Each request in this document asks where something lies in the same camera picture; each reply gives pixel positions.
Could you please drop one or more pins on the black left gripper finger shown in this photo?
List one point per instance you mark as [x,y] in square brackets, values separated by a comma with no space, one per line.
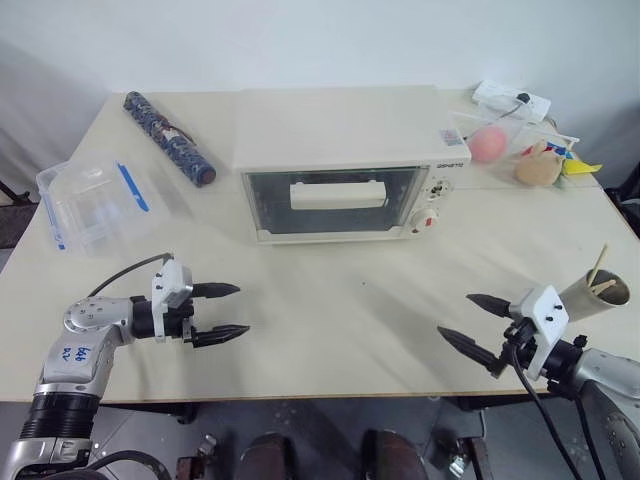
[220,335]
[216,289]

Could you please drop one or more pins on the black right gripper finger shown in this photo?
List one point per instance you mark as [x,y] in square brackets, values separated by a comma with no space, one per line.
[467,346]
[492,304]

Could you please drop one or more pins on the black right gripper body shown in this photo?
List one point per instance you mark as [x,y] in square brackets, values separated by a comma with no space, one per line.
[520,345]

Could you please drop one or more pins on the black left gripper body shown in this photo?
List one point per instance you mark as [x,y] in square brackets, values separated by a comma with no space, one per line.
[176,322]

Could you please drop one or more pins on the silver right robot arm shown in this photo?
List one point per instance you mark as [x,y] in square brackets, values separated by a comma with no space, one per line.
[607,380]

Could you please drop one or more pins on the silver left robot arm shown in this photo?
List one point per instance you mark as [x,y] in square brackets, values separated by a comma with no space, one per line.
[95,312]

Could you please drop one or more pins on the glass oven door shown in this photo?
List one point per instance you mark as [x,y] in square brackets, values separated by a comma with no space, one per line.
[270,205]

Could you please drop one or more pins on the white knob with red mark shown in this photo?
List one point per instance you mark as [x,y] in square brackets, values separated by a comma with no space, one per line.
[426,221]

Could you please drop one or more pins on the small white oven knob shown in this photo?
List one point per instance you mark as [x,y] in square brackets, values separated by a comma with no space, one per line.
[440,191]

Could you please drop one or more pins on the white toaster oven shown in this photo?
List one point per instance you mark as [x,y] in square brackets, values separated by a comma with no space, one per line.
[340,130]

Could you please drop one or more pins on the metal cup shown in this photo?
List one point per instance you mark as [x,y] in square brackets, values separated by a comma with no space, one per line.
[587,302]

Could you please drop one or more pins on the short wooden stick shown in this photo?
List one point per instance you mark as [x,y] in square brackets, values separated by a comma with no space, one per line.
[604,285]

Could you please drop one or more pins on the clear container lid blue clip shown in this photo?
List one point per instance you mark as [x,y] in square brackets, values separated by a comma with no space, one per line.
[160,190]

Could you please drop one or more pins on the long wooden stick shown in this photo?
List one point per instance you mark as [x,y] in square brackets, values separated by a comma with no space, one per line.
[600,262]

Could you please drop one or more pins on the dark rounded shape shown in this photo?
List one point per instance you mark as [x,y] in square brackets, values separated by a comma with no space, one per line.
[395,455]
[267,457]

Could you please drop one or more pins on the clear plastic bin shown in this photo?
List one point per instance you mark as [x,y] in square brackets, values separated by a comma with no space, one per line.
[505,170]

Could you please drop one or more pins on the beige plush toy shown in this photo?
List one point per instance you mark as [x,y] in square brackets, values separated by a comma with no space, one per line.
[537,167]

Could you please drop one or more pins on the clear plastic container blue clips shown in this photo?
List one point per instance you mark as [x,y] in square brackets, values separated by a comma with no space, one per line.
[75,210]

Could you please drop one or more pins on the pink peach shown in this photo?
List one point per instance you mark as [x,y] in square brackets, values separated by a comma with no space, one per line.
[489,144]

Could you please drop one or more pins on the rolled blue patterned mat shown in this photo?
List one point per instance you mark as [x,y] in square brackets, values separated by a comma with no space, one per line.
[167,135]

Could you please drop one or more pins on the yellow toy piece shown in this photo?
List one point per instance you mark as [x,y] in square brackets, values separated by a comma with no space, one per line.
[580,167]

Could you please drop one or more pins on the black chair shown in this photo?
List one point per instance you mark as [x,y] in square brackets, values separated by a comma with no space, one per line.
[625,195]

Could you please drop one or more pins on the white power strip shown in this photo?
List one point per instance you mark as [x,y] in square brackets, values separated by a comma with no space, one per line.
[500,94]

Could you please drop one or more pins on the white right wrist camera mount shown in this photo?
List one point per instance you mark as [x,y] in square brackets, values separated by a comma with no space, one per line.
[547,312]

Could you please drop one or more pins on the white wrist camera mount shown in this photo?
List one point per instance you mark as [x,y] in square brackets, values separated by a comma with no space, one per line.
[171,280]
[547,312]

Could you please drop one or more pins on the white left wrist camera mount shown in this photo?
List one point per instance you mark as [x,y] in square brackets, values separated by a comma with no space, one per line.
[171,280]

